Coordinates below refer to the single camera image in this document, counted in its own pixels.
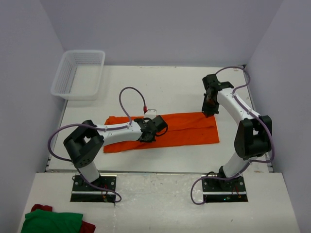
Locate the green folded t shirt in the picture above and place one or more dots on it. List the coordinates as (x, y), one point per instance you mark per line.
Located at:
(40, 221)

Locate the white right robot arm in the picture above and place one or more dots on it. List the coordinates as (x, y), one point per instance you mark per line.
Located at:
(254, 132)

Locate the red folded t shirt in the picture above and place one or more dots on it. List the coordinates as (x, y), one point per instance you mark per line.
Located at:
(85, 228)

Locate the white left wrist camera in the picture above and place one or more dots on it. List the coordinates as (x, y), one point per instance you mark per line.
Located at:
(150, 113)

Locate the orange t shirt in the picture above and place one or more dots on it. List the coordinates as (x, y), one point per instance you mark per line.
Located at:
(184, 129)

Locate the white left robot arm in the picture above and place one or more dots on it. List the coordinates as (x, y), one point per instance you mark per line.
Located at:
(84, 143)

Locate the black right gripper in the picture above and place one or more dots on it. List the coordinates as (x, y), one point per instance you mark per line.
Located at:
(207, 112)

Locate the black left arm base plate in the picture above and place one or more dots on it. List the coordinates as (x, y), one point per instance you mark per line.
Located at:
(82, 192)

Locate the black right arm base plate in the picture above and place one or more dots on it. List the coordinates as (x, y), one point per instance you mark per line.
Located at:
(217, 191)

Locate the white plastic basket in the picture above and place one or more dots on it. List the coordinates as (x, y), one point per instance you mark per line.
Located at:
(79, 75)

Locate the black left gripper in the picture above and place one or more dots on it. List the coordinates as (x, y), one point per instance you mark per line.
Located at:
(149, 141)

